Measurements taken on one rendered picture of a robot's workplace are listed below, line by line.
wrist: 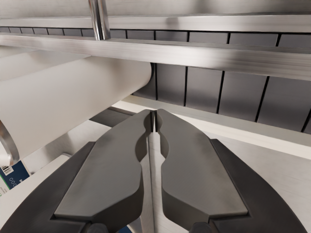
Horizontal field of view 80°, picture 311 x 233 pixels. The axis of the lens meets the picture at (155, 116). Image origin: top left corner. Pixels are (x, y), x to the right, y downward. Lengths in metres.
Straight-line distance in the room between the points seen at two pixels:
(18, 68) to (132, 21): 0.13
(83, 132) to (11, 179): 0.34
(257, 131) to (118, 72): 0.13
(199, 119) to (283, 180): 0.17
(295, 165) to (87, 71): 0.27
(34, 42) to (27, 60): 0.03
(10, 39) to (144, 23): 0.14
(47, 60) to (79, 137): 0.21
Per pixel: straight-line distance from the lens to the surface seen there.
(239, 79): 0.20
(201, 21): 0.20
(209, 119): 0.19
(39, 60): 0.25
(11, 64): 0.24
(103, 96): 0.17
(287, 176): 0.32
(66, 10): 0.39
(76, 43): 0.17
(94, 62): 0.18
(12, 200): 0.46
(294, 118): 0.21
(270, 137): 0.18
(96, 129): 0.36
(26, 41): 0.24
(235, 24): 0.19
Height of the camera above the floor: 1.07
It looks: 47 degrees down
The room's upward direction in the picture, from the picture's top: 132 degrees counter-clockwise
